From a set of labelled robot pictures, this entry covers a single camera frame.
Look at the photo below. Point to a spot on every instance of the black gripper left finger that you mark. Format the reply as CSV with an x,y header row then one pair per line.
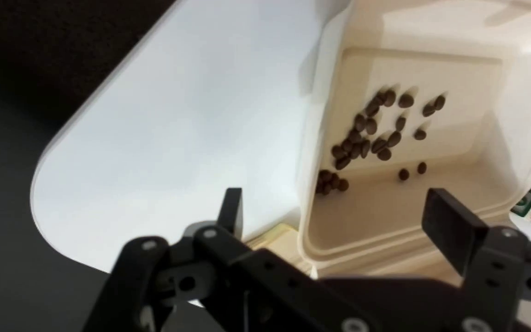
x,y
142,278

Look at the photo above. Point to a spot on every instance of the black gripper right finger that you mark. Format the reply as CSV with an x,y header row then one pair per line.
x,y
455,228

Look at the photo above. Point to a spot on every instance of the beige clamshell carton box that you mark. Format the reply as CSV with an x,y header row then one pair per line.
x,y
400,215

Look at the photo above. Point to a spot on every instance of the dark coffee beans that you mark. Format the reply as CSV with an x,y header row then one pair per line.
x,y
354,145

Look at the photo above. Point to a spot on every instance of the small blue-green sachet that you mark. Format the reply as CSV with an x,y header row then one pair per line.
x,y
523,204

